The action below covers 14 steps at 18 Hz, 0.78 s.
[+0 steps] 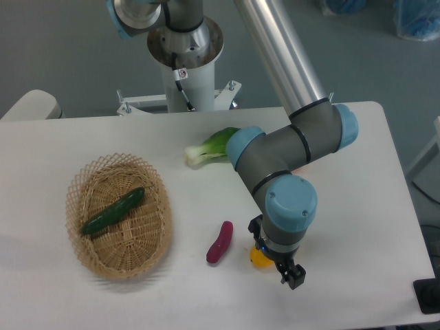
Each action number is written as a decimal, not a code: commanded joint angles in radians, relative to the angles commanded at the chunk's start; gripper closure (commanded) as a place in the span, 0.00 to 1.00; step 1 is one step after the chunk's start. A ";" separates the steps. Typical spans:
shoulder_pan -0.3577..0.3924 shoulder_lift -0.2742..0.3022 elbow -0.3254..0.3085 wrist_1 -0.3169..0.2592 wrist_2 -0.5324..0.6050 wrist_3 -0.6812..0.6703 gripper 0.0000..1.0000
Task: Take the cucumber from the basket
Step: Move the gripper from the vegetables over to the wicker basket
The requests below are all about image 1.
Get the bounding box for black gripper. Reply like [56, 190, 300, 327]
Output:
[248, 214, 306, 289]

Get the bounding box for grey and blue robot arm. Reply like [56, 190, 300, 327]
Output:
[106, 1, 358, 289]

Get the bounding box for woven wicker basket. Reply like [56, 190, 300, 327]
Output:
[66, 153, 172, 280]

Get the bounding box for green cucumber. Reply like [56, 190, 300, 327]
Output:
[78, 185, 155, 236]

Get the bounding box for yellow orange fruit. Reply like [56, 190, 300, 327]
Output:
[249, 247, 274, 269]

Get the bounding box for purple sweet potato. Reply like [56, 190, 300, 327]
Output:
[206, 221, 234, 264]

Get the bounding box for black device at table edge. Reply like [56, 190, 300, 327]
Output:
[413, 278, 439, 315]

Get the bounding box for green bok choy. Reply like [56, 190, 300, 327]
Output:
[184, 127, 240, 166]

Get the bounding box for blue plastic bag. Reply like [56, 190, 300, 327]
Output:
[393, 0, 439, 41]

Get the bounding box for white chair armrest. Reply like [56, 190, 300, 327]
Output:
[1, 89, 65, 122]

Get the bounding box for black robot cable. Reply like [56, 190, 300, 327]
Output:
[161, 0, 197, 112]

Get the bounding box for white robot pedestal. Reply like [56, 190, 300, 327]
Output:
[118, 16, 241, 116]

